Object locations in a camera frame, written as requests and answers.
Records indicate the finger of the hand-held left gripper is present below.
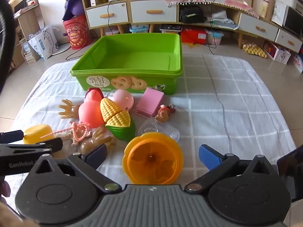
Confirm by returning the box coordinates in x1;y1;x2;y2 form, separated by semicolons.
0;138;63;157
0;130;24;144

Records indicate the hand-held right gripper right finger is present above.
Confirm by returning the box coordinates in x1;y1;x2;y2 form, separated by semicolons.
185;144;281;193

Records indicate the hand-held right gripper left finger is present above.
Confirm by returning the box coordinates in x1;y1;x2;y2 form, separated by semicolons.
30;144;122;194

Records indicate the amber rabbit toy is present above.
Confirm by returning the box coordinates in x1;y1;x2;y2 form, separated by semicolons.
80;126;116;154

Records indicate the beige toy hand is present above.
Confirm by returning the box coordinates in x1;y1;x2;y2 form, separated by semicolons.
59;99;80;119

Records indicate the toy corn cob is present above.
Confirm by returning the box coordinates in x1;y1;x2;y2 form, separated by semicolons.
100;98;136;140

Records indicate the orange round toy lid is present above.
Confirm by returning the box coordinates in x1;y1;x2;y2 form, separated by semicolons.
122;133;184;185

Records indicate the clear plastic case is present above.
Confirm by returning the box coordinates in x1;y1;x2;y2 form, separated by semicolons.
137;118;180;142

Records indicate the green plastic box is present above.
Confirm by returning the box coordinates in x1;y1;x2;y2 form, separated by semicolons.
70;33;184;95

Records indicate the person's left hand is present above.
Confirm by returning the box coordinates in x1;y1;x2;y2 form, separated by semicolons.
0;181;11;198

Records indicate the pink plastic stick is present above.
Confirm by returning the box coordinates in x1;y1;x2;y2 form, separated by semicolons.
40;126;71;139

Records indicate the pink pig toy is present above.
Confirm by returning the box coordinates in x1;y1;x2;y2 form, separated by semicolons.
78;88;107;126

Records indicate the tan fuzzy sleeve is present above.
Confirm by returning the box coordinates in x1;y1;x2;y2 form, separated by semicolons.
0;197;23;227

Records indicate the pink ball with holes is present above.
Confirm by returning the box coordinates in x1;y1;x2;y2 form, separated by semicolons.
111;89;134;111

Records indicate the small brown figurine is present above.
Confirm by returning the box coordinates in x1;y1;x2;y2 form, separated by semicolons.
155;104;177;123

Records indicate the pink block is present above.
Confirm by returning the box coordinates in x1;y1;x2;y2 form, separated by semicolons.
136;87;165;118

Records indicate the black phone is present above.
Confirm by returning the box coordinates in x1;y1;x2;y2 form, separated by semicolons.
277;144;303;202

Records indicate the white paper bag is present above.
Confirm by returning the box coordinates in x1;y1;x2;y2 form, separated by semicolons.
28;26;59;61

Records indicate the wooden bookshelf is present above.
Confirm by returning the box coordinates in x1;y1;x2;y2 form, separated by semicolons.
9;0;45;64

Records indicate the red bucket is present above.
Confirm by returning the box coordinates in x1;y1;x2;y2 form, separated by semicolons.
63;14;93;51

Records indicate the yellow egg tray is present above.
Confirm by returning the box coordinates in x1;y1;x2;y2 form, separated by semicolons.
243;43;267;58

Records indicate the clear box blue lid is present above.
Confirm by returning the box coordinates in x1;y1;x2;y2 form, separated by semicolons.
206;30;224;45

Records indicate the red box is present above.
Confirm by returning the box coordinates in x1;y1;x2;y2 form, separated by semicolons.
181;26;209;45

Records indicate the white printed box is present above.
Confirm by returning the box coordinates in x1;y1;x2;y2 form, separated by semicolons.
270;41;291;64

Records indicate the blue plastic box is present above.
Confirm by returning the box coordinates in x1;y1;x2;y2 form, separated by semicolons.
130;25;150;33

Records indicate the purple bag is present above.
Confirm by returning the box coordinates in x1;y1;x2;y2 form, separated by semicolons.
62;0;86;22

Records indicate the black bag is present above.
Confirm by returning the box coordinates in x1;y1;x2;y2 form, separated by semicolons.
179;5;205;24

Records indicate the pink bead string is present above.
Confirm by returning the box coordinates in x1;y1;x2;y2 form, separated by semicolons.
69;120;91;146

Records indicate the grey cable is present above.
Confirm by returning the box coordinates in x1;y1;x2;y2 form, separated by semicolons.
202;54;235;155

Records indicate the white drawer wooden handle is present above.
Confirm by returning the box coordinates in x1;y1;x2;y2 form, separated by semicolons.
130;0;178;23
86;2;129;30
276;30;303;52
238;13;280;42

